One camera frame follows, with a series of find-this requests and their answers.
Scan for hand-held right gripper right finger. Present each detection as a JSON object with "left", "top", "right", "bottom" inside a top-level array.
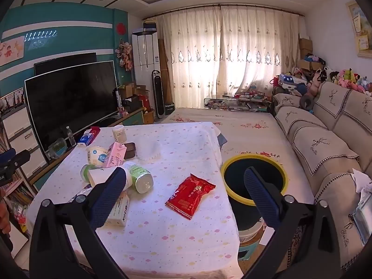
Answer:
[{"left": 241, "top": 167, "right": 342, "bottom": 279}]

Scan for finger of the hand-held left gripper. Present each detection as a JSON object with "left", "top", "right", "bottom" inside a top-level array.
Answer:
[
  {"left": 6, "top": 150, "right": 31, "bottom": 170},
  {"left": 0, "top": 148, "right": 16, "bottom": 165}
]

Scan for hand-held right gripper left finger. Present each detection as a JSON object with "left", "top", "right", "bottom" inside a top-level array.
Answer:
[{"left": 29, "top": 167, "right": 127, "bottom": 279}]

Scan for white paper cup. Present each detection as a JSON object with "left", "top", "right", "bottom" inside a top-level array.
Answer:
[{"left": 88, "top": 167, "right": 133, "bottom": 191}]

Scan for white medicine box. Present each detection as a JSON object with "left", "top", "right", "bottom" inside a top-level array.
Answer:
[{"left": 103, "top": 191, "right": 130, "bottom": 227}]

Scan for black bin yellow rim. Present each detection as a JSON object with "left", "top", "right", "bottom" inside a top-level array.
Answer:
[{"left": 220, "top": 153, "right": 288, "bottom": 231}]

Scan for white bottle green label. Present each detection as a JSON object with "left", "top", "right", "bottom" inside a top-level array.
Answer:
[{"left": 122, "top": 161, "right": 154, "bottom": 194}]

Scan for pink milk carton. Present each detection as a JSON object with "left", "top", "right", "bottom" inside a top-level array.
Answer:
[{"left": 103, "top": 141, "right": 128, "bottom": 168}]

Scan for white yogurt tub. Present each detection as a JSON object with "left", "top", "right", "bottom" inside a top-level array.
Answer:
[{"left": 86, "top": 146, "right": 110, "bottom": 165}]

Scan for brown plastic tray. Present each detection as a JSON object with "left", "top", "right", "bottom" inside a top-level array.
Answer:
[{"left": 123, "top": 142, "right": 137, "bottom": 160}]

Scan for white cup with print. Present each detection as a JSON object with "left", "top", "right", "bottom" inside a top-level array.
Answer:
[{"left": 112, "top": 125, "right": 126, "bottom": 144}]

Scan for red snack packet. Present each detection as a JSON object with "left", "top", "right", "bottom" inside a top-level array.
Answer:
[{"left": 165, "top": 173, "right": 216, "bottom": 220}]

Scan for person's left hand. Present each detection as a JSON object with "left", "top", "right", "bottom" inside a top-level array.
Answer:
[{"left": 0, "top": 200, "right": 10, "bottom": 234}]

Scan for bookshelf with books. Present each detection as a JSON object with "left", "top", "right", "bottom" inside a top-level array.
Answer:
[{"left": 0, "top": 174, "right": 38, "bottom": 233}]

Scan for white plastic drawer cabinet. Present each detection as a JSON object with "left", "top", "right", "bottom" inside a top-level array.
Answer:
[{"left": 0, "top": 105, "right": 48, "bottom": 181}]

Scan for glass container green lid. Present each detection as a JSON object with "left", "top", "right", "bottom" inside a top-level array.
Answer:
[{"left": 48, "top": 138, "right": 69, "bottom": 160}]

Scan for clear water bottle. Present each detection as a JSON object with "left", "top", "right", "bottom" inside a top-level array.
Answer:
[{"left": 66, "top": 126, "right": 77, "bottom": 147}]

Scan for framed photo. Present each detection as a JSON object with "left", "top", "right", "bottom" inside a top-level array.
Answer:
[{"left": 0, "top": 88, "right": 25, "bottom": 109}]

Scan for blue tissue pack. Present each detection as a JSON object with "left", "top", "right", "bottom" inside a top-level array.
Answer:
[{"left": 77, "top": 131, "right": 94, "bottom": 146}]

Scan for teal plastic stool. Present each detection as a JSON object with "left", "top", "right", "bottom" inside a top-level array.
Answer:
[{"left": 238, "top": 241, "right": 260, "bottom": 261}]

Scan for floral beige carpet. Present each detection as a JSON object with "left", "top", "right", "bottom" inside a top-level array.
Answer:
[{"left": 161, "top": 107, "right": 316, "bottom": 207}]

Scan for red flat box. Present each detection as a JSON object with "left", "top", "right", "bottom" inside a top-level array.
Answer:
[{"left": 86, "top": 126, "right": 101, "bottom": 145}]

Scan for white spotted tablecloth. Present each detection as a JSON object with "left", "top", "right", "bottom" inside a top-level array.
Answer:
[{"left": 26, "top": 121, "right": 243, "bottom": 279}]

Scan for large black television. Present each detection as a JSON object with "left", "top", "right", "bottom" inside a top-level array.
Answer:
[{"left": 25, "top": 60, "right": 119, "bottom": 160}]

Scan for beige sofa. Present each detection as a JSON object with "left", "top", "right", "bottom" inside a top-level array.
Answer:
[{"left": 273, "top": 81, "right": 372, "bottom": 271}]

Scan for glass coffee table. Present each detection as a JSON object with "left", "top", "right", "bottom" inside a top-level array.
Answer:
[{"left": 204, "top": 94, "right": 269, "bottom": 113}]

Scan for white crumpled paper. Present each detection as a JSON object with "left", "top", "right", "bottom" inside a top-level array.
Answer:
[{"left": 351, "top": 168, "right": 372, "bottom": 194}]

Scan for open cardboard box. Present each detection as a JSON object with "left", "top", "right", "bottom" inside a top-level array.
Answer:
[{"left": 118, "top": 82, "right": 149, "bottom": 99}]

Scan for clear plastic bag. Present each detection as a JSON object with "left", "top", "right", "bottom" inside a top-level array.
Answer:
[{"left": 353, "top": 192, "right": 372, "bottom": 246}]

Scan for black tower fan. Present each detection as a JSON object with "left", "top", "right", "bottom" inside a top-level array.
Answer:
[{"left": 152, "top": 70, "right": 165, "bottom": 119}]

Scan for white standing air conditioner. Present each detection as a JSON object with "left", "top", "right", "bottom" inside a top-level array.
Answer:
[{"left": 132, "top": 30, "right": 160, "bottom": 94}]

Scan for hanging artificial flowers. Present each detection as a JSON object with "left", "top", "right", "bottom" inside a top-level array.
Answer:
[{"left": 115, "top": 39, "right": 133, "bottom": 72}]

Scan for cream embroidered curtain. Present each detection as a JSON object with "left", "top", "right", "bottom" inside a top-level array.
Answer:
[
  {"left": 158, "top": 6, "right": 222, "bottom": 111},
  {"left": 219, "top": 6, "right": 300, "bottom": 99}
]

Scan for pile of plush toys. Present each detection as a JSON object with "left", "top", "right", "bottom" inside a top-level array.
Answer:
[{"left": 305, "top": 67, "right": 372, "bottom": 96}]

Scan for curtain rod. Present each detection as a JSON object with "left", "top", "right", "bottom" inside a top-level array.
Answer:
[{"left": 142, "top": 4, "right": 305, "bottom": 21}]

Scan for cartoon wall poster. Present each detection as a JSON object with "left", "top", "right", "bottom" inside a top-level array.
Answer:
[{"left": 0, "top": 36, "right": 25, "bottom": 67}]

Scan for framed wall painting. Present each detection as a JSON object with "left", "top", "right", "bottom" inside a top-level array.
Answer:
[{"left": 346, "top": 0, "right": 372, "bottom": 57}]

